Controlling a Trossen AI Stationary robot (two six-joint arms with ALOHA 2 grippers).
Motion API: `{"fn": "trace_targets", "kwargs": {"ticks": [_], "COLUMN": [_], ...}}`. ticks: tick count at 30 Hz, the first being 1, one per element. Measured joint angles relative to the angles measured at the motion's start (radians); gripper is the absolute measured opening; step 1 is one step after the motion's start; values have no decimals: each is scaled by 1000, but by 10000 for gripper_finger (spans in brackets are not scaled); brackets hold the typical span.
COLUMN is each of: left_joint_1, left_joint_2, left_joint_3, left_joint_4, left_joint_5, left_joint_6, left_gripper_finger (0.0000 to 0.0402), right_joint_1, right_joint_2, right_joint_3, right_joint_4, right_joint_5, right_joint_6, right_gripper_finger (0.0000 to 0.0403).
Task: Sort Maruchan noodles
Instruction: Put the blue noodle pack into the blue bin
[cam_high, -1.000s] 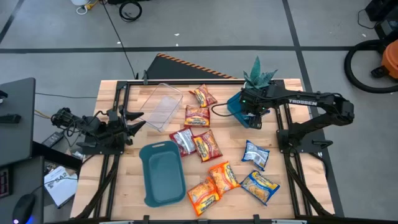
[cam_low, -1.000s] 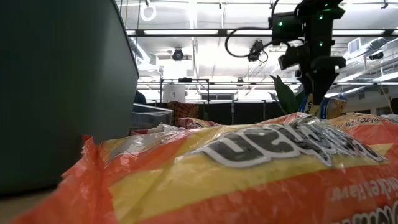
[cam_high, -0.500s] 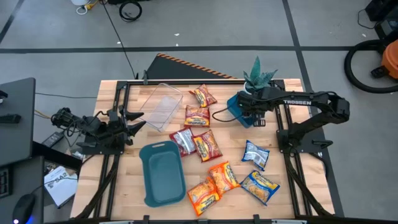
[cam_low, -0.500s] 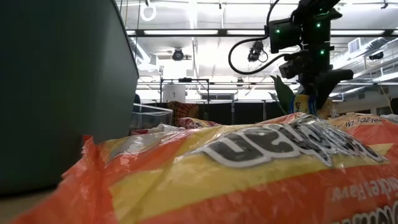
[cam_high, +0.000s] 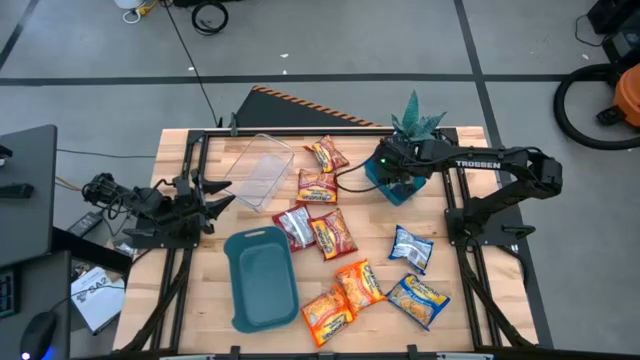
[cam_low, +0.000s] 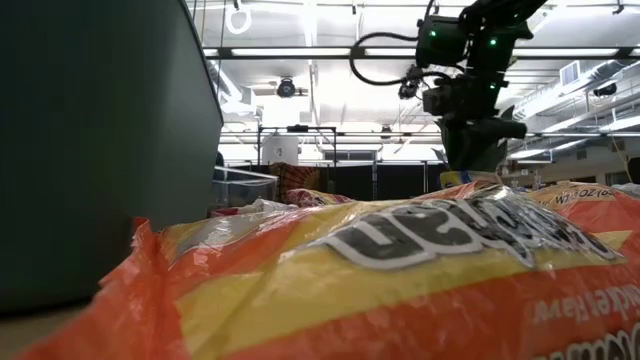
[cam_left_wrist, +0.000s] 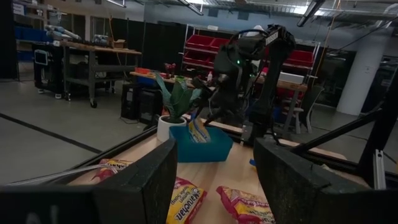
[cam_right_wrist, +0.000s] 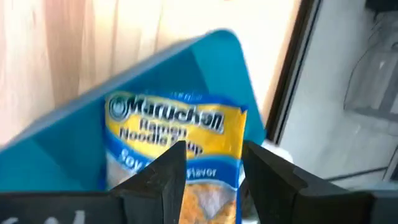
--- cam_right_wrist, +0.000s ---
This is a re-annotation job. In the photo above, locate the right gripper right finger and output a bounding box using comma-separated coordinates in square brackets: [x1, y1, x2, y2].
[242, 140, 310, 224]

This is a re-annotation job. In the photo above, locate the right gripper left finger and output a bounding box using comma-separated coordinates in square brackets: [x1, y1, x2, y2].
[110, 140, 188, 224]

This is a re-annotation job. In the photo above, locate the blue Maruchan noodle packet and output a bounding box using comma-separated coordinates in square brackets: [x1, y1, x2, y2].
[104, 90, 249, 224]

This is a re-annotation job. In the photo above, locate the blue snack packet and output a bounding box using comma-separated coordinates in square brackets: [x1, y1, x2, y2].
[0, 28, 267, 192]

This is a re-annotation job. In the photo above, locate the black aluminium table frame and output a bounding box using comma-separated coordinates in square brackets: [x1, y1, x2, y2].
[266, 0, 323, 144]

